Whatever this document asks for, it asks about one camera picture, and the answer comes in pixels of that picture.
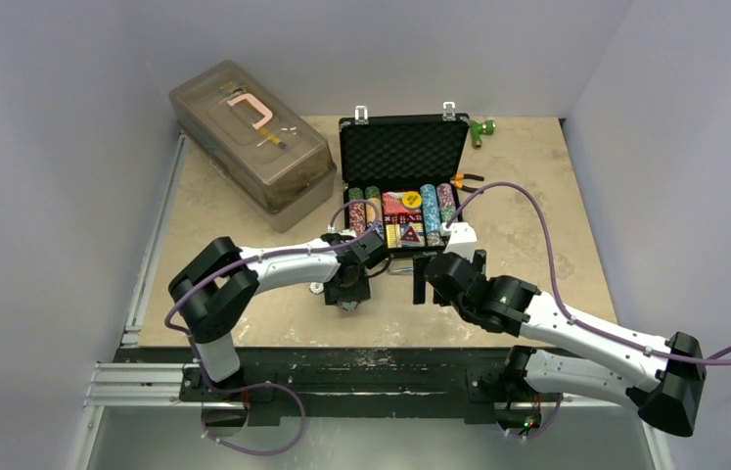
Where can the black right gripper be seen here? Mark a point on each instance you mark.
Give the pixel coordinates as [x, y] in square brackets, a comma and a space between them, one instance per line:
[420, 283]

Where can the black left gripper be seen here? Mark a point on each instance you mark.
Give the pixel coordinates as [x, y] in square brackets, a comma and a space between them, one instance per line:
[358, 293]

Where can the blue yellow card deck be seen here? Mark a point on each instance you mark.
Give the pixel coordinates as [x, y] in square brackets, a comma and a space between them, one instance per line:
[392, 235]

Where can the yellow big blind button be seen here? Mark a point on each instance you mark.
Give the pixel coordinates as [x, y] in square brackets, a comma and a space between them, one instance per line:
[411, 200]

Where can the red card deck box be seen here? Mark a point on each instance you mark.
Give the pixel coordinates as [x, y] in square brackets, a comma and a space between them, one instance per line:
[392, 204]

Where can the red triangle all-in marker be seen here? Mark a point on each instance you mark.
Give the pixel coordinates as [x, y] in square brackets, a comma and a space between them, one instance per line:
[411, 235]

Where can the white dealer chip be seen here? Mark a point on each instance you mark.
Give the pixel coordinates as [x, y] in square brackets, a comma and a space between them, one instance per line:
[316, 288]

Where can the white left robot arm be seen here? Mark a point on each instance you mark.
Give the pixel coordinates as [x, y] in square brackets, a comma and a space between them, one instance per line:
[213, 291]

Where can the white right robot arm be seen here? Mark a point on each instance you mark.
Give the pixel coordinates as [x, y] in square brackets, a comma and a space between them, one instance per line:
[662, 378]

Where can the black poker set case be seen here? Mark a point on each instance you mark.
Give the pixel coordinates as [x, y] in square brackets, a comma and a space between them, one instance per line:
[399, 153]

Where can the red dice in case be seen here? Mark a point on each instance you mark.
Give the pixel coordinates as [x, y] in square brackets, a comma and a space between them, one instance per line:
[390, 219]

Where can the light blue chip row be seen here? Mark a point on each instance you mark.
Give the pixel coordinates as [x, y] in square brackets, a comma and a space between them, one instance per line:
[431, 216]

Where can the red white chip row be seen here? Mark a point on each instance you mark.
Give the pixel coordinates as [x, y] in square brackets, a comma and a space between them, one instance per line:
[356, 210]

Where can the yellow blue chip row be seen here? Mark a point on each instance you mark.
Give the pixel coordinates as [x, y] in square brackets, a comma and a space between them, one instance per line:
[374, 207]

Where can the purple green chip row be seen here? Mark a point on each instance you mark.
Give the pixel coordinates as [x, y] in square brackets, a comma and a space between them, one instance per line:
[446, 202]

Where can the green toy tool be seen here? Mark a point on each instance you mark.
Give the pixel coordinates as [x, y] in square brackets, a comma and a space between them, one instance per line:
[480, 128]

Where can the translucent brown plastic box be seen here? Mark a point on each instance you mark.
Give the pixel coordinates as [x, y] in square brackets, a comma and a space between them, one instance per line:
[285, 170]

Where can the pink c-clamp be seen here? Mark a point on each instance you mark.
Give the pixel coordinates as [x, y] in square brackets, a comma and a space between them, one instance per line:
[265, 114]

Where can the orange handled pliers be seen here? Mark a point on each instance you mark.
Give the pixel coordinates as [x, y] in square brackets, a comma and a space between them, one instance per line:
[467, 182]

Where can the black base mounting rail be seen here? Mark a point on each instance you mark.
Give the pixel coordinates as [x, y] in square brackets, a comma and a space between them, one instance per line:
[277, 382]

